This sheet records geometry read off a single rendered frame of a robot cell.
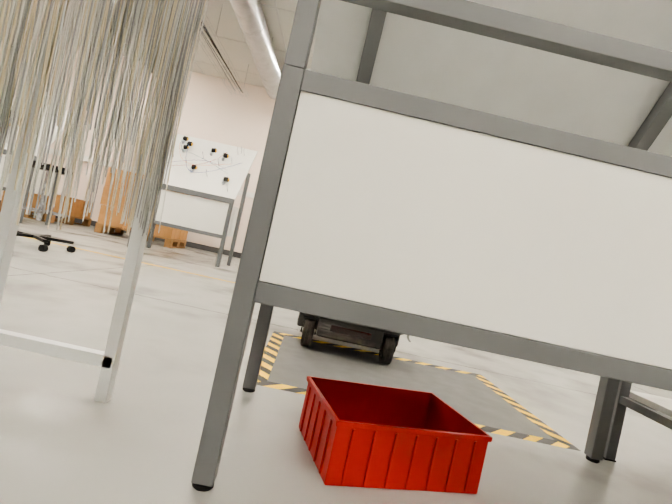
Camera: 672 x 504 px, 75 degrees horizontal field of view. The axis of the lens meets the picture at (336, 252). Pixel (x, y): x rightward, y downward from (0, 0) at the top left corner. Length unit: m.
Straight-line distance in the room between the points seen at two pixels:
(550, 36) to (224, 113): 8.33
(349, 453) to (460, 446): 0.27
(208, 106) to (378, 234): 8.48
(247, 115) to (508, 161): 8.25
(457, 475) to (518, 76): 1.08
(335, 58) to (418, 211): 0.69
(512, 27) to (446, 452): 0.90
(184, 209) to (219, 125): 3.51
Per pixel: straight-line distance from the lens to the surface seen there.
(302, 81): 0.87
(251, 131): 8.90
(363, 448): 1.03
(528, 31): 0.99
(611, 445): 1.85
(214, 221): 5.72
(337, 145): 0.84
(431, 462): 1.11
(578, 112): 1.55
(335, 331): 2.13
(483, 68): 1.43
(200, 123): 9.16
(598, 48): 1.05
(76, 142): 0.83
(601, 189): 0.99
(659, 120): 1.61
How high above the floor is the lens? 0.48
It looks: level
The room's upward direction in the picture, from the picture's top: 12 degrees clockwise
